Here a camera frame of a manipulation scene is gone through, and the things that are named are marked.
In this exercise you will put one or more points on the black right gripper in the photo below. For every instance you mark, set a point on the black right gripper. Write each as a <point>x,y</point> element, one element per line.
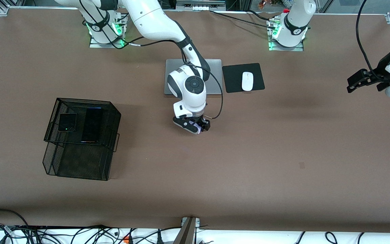
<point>202,122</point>

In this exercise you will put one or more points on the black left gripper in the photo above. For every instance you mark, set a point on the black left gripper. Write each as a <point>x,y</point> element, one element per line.
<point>378,74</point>

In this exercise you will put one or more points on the long black smartphone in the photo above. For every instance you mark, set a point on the long black smartphone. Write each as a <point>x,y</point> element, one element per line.
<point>92,125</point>

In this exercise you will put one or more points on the small black flip phone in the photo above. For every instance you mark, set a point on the small black flip phone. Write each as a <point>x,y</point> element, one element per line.
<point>67,122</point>

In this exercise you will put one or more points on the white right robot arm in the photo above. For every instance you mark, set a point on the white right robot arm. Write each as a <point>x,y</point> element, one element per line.
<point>154,20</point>

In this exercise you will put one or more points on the grey closed laptop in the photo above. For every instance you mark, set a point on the grey closed laptop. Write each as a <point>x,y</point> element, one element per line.
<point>215,73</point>

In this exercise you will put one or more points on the black mouse pad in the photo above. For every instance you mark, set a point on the black mouse pad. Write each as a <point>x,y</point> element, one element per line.
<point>235,79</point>

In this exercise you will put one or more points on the white computer mouse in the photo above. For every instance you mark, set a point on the white computer mouse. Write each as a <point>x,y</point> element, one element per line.
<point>247,81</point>

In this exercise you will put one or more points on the grey power strip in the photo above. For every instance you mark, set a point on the grey power strip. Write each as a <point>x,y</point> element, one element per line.
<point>200,4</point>

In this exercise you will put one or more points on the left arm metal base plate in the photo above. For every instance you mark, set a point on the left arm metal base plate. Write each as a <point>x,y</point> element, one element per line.
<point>300,49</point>

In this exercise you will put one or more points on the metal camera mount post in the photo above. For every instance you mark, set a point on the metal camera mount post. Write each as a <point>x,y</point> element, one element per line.
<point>187,232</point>

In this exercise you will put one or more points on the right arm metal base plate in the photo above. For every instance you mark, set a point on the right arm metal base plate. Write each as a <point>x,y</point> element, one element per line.
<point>95,45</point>

